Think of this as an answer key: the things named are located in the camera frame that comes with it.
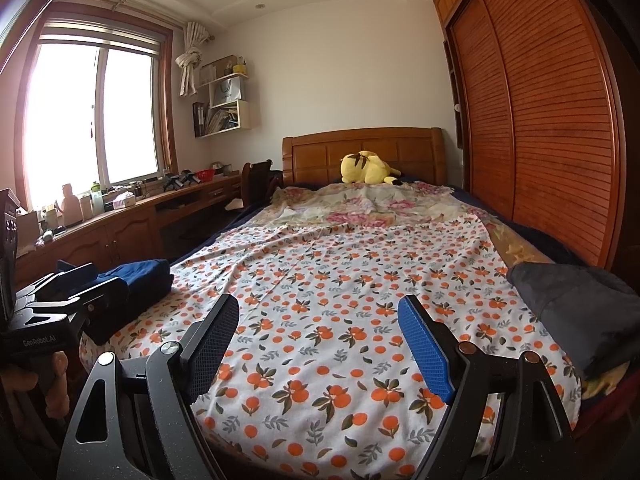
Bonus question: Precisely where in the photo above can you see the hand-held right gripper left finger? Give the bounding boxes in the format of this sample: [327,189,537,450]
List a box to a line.
[59,293,241,480]

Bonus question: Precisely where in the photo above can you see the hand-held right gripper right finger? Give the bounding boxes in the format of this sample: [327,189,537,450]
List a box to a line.
[397,295,576,480]

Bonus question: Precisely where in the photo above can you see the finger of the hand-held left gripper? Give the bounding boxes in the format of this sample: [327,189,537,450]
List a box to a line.
[25,277,129,347]
[16,262,99,307]

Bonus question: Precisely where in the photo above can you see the blue blazer jacket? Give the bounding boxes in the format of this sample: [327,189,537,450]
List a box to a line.
[97,258,175,312]

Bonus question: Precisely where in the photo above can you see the black clothes pile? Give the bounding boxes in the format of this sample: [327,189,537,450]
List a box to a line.
[82,300,161,347]

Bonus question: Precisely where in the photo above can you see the dark grey clothes pile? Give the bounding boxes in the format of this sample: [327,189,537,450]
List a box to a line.
[505,262,640,382]

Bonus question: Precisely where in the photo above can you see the person's left hand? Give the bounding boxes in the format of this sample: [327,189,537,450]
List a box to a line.
[0,350,72,422]

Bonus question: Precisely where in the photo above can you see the pink bottle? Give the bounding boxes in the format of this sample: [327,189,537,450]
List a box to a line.
[60,183,84,227]

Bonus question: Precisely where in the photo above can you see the long wooden desk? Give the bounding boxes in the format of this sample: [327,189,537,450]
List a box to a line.
[14,172,244,293]

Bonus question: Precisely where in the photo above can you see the orange print bed sheet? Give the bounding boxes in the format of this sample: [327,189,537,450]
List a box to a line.
[79,209,585,480]

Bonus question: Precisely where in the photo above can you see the navy bed sheet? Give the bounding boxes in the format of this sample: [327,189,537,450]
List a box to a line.
[167,187,283,267]

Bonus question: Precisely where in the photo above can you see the golden brown blanket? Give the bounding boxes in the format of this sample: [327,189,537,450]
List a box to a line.
[487,219,557,270]

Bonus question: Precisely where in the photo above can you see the grey tools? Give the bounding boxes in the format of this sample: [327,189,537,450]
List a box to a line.
[162,172,199,192]

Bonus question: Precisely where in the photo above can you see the floral blanket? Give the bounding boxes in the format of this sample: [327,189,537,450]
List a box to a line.
[269,179,495,235]

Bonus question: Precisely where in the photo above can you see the window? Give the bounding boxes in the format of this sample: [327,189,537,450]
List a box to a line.
[15,7,177,213]

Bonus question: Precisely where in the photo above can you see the wooden chair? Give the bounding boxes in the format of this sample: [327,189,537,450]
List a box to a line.
[241,159,282,209]

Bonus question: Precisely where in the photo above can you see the yellow plush toy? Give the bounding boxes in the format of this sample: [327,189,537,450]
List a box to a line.
[340,149,403,186]

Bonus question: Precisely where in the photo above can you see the wooden bed headboard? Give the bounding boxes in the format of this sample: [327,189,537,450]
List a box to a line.
[281,127,448,192]

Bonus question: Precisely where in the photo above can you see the row of books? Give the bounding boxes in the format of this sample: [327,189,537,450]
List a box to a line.
[193,102,242,137]

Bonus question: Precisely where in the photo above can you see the white paper bag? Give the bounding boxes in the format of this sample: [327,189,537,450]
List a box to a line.
[208,77,243,109]

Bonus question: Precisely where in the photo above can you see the tied beige curtain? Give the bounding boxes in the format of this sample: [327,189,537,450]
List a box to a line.
[174,20,212,97]

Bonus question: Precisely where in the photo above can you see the wooden louvred wardrobe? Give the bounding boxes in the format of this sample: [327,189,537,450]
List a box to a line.
[433,0,628,275]

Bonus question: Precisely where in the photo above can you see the white wall shelf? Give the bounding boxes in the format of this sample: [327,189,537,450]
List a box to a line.
[192,54,251,139]

